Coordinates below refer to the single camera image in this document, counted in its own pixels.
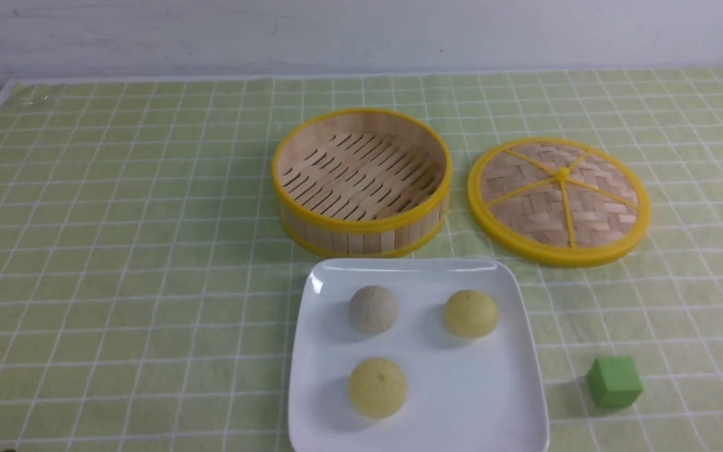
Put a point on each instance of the grey-white steamed bun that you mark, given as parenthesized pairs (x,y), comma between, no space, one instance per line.
(373,309)

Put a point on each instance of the yellow steamed bun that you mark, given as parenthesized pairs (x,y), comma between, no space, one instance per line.
(471,314)
(377,388)

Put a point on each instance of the white square plate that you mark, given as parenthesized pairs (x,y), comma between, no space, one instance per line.
(463,395)

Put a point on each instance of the bamboo steamer basket yellow rim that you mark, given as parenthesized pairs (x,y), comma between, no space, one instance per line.
(362,183)

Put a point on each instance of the woven bamboo steamer lid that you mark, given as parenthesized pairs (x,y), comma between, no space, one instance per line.
(558,202)

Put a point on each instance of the green checkered tablecloth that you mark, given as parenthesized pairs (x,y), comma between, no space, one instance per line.
(148,294)

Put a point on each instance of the green cube block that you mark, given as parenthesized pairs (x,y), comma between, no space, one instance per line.
(614,382)

